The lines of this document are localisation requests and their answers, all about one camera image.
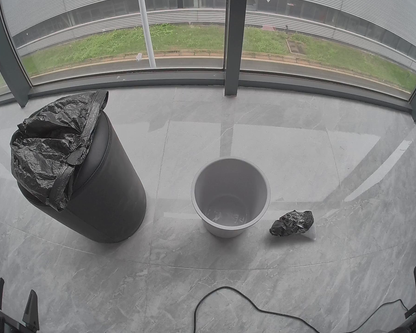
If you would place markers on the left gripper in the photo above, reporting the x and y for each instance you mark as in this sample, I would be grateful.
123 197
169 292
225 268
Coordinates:
10 327

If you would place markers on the window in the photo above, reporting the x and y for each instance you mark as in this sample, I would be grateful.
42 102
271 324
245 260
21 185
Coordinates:
234 29

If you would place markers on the white trash bin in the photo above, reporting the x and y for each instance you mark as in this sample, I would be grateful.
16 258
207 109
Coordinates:
228 186

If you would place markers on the black plastic bag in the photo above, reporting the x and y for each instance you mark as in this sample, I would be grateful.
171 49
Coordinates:
45 144

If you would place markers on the crumpled black plastic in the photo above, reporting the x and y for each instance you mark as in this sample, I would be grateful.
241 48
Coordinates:
291 223

